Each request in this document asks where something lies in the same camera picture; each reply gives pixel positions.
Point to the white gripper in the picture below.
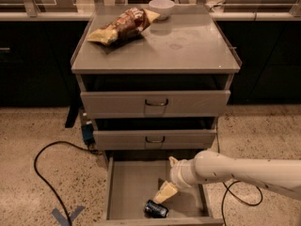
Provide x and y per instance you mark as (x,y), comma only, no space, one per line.
(179,173)

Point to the blue pepsi can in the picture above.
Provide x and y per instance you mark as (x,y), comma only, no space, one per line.
(155,210)

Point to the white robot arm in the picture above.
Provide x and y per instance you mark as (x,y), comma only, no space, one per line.
(278,175)

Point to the grey middle drawer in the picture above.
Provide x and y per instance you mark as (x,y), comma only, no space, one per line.
(135,140)

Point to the grey drawer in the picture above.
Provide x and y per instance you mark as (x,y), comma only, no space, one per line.
(131,183)
(135,140)
(130,104)

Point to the grey bottom drawer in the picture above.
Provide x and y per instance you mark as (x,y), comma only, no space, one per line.
(131,183)

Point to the grey drawer cabinet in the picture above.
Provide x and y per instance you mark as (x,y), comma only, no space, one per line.
(184,52)

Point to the grey top drawer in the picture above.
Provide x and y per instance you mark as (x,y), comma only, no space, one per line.
(130,104)

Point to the long background counter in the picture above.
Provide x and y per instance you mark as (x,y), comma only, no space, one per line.
(215,12)

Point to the blue power adapter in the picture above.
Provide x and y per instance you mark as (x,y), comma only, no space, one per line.
(87,134)

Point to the brown yellow chip bag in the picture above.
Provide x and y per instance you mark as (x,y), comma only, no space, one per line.
(129,24)

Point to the white bowl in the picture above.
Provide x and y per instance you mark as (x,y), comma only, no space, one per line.
(163,7)

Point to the black middle drawer handle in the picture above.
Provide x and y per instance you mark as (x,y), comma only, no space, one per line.
(155,140)

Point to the black drawer handle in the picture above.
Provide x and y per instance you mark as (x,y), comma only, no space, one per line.
(155,140)
(150,103)

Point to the black top drawer handle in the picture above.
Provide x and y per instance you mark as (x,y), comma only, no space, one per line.
(150,103)

